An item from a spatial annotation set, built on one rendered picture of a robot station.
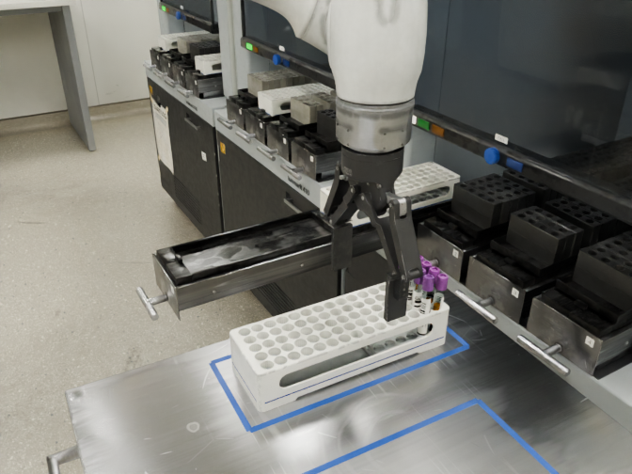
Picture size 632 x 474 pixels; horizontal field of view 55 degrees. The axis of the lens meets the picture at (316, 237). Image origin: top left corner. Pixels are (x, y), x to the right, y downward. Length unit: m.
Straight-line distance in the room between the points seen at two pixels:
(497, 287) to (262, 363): 0.51
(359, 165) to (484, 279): 0.50
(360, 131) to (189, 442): 0.42
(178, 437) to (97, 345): 1.55
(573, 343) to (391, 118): 0.53
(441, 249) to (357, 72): 0.62
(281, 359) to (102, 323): 1.68
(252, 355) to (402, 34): 0.42
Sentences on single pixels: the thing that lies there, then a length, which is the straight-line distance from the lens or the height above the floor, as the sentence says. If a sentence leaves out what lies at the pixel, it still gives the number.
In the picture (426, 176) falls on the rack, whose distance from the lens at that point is 1.33.
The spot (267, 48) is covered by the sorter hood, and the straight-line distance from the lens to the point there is 1.89.
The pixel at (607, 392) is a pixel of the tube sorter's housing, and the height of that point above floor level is 0.73.
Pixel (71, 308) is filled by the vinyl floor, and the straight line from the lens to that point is 2.55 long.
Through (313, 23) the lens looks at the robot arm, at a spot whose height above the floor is 1.25.
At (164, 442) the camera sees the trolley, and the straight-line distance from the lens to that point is 0.79.
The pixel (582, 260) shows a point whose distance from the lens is 1.09.
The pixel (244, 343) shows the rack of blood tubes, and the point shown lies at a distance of 0.80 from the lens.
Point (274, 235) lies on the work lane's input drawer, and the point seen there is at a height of 0.80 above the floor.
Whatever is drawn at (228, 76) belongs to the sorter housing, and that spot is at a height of 0.82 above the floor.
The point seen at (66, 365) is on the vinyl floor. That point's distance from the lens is 2.27.
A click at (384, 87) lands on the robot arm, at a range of 0.67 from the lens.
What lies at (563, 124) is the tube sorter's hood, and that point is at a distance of 1.06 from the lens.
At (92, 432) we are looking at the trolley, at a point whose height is 0.82.
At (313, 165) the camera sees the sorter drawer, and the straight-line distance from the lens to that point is 1.59.
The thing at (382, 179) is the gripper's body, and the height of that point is 1.10.
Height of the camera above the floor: 1.39
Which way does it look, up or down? 29 degrees down
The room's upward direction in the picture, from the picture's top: straight up
